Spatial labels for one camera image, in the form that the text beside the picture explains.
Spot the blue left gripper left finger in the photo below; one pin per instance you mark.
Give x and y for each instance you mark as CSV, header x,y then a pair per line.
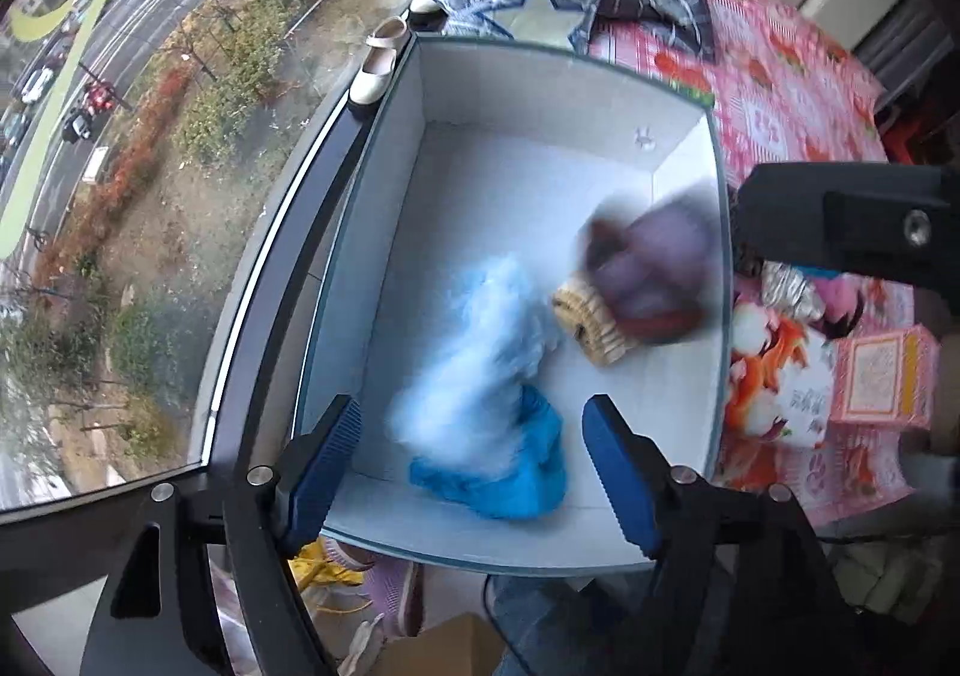
x,y
310,470

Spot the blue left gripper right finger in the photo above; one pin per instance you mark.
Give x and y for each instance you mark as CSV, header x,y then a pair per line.
x,y
633,473

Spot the purple knitted sock roll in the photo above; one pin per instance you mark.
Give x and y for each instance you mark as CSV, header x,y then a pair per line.
x,y
651,272

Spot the blue cloth in box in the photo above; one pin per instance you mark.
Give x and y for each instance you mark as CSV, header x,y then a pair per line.
x,y
534,484

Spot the silver foil wrapper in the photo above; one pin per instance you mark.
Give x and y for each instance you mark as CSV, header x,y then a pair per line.
x,y
788,291

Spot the purple slipper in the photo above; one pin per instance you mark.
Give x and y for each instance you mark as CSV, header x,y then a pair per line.
x,y
395,586

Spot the light blue fluffy cloth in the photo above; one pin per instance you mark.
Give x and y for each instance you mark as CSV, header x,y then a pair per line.
x,y
459,411

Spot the pink cardboard box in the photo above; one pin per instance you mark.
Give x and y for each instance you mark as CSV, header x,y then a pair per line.
x,y
886,381

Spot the person's jeans leg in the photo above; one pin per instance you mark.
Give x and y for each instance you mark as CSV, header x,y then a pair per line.
x,y
556,626

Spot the pink strawberry tablecloth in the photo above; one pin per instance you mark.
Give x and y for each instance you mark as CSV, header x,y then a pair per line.
x,y
781,90

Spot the beige ruffled sock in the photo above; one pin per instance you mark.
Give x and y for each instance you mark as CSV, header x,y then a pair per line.
x,y
582,313

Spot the brown cardboard box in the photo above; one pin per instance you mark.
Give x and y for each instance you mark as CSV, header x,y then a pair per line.
x,y
465,645

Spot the grey open storage box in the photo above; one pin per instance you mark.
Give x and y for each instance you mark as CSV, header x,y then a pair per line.
x,y
468,208

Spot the near white shoe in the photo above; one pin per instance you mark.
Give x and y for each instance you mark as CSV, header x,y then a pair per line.
x,y
383,47

